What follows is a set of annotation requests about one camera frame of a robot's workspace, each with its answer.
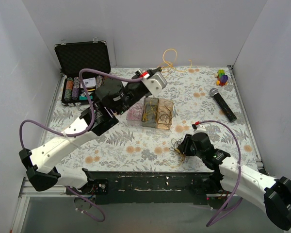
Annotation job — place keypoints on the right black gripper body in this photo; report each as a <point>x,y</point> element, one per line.
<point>184,147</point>

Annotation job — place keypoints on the black poker chip case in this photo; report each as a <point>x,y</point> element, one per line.
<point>76,56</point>

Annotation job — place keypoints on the floral patterned table mat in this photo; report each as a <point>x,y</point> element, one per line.
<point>138,148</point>

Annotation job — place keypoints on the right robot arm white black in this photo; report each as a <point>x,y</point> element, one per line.
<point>271,195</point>

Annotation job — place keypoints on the aluminium frame rail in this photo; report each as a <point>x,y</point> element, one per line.
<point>26,192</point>

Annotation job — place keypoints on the colourful toy block train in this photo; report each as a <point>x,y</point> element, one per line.
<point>221,77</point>

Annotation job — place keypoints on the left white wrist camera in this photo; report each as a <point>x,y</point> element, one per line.
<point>155,84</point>

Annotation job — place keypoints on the amber plastic box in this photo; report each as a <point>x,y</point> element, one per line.
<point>165,114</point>

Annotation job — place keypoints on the white playing card deck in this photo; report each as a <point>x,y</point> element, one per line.
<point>88,83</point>

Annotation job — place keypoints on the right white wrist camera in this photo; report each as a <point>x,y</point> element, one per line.
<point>198,128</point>

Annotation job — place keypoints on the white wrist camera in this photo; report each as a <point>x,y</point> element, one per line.
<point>198,128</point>
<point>155,84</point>

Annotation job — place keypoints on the smoky grey plastic box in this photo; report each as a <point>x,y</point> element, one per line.
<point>149,117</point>

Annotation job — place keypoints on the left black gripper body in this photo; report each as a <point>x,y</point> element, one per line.
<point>140,84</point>

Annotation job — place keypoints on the black handheld microphone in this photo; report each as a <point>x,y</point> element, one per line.
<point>214,93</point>

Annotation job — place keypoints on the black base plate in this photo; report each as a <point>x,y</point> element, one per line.
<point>151,187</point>

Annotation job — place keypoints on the clear plastic box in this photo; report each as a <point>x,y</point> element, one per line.
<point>134,115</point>

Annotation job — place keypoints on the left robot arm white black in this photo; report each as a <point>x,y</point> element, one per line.
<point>42,163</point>

